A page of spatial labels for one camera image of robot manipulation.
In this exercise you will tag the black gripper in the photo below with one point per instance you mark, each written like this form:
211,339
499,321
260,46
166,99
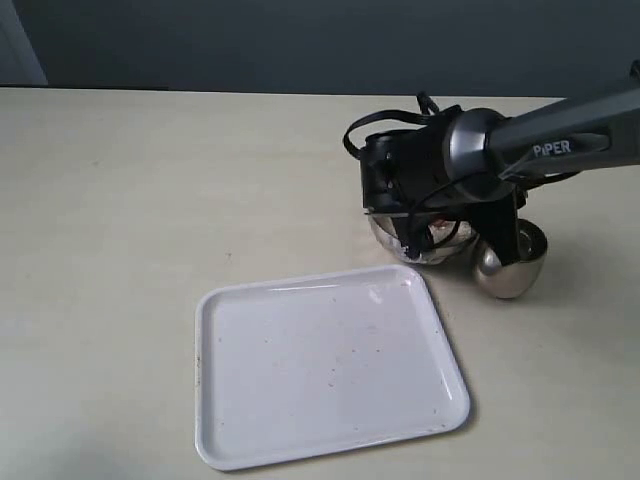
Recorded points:
436,167

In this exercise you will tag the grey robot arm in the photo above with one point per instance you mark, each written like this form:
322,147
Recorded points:
550,144

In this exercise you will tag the steel bowl of rice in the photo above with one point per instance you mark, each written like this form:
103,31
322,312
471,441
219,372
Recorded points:
421,239

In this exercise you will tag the small steel cup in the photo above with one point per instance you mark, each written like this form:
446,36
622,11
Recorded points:
511,281

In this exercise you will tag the white plastic tray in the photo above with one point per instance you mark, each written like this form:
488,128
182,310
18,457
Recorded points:
304,367

